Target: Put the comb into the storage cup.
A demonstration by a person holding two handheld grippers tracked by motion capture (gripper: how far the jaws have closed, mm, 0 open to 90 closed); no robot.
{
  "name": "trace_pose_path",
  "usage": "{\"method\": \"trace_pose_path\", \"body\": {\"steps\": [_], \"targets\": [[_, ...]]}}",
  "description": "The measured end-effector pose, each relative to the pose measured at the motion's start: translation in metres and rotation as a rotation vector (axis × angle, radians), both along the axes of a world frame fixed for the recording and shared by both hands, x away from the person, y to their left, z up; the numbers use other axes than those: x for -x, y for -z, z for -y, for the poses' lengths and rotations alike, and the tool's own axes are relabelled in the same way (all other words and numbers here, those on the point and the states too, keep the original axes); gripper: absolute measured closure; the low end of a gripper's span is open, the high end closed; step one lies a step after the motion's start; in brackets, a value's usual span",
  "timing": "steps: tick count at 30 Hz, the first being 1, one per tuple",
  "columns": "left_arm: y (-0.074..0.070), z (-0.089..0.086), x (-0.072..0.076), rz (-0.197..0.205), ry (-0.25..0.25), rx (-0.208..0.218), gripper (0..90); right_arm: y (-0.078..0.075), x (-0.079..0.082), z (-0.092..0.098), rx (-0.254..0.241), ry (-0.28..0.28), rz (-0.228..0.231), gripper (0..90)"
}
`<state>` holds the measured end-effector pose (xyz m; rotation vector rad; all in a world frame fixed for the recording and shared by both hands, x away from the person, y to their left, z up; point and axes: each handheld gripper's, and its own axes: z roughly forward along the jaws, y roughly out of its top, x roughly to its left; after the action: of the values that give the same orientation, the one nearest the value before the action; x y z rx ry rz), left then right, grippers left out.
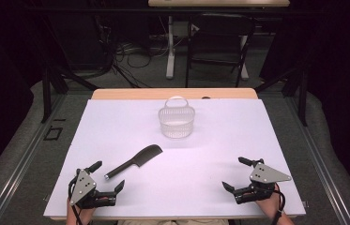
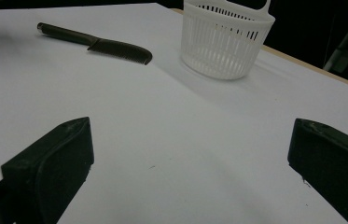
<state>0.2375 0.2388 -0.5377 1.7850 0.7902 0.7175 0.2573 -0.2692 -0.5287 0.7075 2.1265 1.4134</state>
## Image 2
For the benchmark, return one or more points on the black comb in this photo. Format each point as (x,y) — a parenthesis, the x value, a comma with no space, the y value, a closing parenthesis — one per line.
(118,49)

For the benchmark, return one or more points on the white slatted plastic basket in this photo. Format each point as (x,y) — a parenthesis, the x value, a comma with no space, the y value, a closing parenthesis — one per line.
(221,53)

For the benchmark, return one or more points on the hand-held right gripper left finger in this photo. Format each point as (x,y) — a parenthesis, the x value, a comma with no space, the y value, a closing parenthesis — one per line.
(53,161)

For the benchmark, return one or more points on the black metal stand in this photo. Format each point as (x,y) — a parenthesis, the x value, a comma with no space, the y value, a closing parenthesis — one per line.
(347,46)

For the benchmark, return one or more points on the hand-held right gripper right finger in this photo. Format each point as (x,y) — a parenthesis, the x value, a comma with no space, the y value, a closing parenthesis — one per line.
(333,161)

